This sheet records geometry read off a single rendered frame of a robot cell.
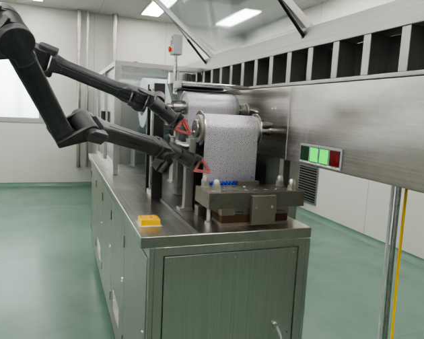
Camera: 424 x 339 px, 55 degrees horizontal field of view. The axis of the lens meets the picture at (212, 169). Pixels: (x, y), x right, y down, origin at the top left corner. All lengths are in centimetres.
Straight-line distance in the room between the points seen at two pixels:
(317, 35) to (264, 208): 66
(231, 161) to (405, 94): 76
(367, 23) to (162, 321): 118
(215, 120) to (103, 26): 571
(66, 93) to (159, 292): 588
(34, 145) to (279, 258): 593
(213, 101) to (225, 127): 27
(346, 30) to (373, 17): 12
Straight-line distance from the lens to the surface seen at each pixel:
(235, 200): 153
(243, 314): 164
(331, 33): 154
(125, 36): 729
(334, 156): 144
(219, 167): 169
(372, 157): 131
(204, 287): 152
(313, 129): 156
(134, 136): 140
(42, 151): 716
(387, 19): 134
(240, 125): 171
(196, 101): 190
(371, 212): 484
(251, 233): 152
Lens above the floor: 132
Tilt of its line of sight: 8 degrees down
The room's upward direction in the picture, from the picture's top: 3 degrees clockwise
